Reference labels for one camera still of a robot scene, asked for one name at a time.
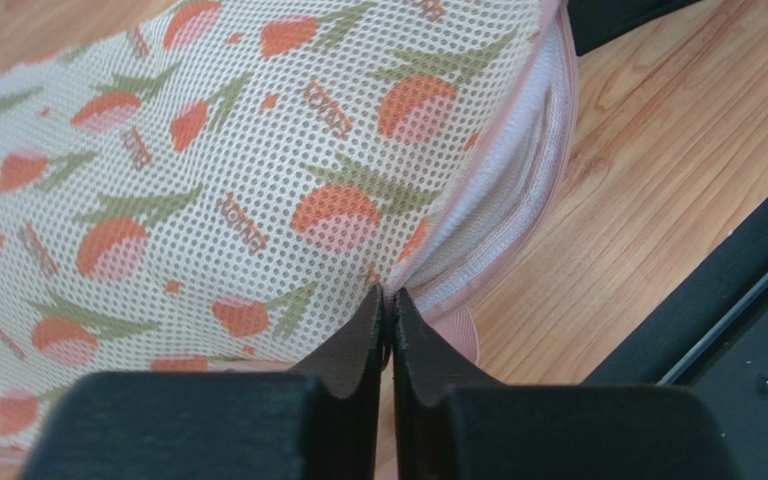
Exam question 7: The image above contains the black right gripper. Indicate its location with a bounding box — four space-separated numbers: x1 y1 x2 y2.
567 0 699 56

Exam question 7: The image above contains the floral mesh laundry bag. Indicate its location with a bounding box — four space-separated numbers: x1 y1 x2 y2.
0 1 577 464

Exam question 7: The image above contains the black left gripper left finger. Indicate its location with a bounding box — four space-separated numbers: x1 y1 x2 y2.
22 287 384 479

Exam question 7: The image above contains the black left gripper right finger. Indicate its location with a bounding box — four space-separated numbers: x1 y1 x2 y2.
392 291 737 479

